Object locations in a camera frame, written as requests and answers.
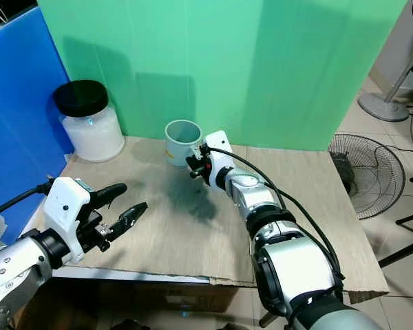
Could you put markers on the white fan stand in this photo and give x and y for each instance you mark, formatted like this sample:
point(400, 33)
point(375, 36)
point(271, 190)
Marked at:
point(382, 103)

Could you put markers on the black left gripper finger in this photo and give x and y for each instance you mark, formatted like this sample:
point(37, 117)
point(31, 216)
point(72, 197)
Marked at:
point(110, 192)
point(129, 218)

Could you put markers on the pale grey cup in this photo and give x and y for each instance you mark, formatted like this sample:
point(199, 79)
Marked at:
point(177, 143)

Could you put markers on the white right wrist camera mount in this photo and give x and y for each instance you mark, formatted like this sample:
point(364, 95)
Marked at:
point(217, 148)

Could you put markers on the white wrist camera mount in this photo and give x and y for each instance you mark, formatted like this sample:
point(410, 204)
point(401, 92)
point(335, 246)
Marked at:
point(217, 148)
point(67, 206)

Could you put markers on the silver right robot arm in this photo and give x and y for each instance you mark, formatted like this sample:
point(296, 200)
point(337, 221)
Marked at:
point(289, 261)

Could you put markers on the black stand legs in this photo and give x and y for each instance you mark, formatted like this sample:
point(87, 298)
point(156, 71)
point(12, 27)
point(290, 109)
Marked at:
point(406, 237)

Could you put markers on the blue plastic board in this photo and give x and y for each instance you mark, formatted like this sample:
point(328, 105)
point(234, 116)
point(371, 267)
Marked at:
point(20, 124)

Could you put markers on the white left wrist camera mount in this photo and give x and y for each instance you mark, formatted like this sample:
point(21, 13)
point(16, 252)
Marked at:
point(67, 206)

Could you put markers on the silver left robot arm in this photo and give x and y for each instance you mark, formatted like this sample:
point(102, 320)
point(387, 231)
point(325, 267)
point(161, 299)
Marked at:
point(14, 275)

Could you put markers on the black-lidded jar of white powder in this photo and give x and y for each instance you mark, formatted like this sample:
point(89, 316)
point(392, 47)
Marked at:
point(93, 130)

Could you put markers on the green backdrop board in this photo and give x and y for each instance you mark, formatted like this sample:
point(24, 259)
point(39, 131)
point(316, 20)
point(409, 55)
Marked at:
point(234, 62)

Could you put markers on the black tripod leg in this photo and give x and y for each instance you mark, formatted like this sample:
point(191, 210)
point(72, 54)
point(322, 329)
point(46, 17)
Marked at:
point(267, 320)

